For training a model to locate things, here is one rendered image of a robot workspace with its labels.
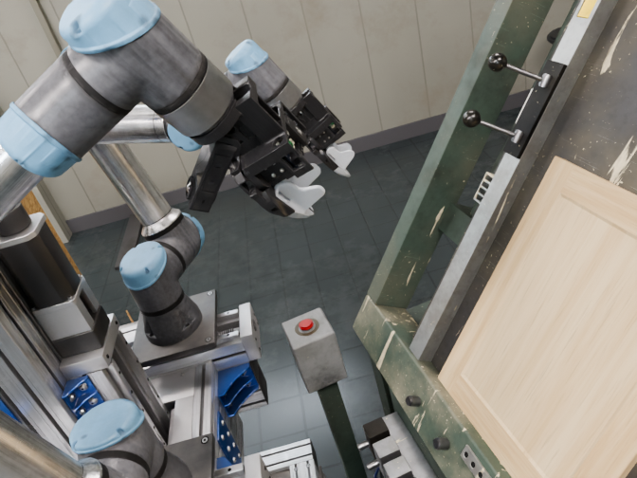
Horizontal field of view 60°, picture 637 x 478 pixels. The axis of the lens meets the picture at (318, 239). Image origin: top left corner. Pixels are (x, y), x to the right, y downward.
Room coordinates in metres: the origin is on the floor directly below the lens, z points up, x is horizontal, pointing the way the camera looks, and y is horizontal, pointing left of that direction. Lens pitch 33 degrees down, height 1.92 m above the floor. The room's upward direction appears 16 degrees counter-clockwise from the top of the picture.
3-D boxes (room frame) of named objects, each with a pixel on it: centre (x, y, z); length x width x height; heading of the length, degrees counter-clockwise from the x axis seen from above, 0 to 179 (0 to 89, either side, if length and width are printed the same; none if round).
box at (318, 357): (1.13, 0.10, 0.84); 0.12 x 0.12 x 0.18; 10
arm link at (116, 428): (0.66, 0.43, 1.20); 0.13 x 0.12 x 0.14; 1
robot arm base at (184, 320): (1.16, 0.43, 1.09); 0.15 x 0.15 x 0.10
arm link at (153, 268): (1.17, 0.43, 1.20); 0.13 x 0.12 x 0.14; 154
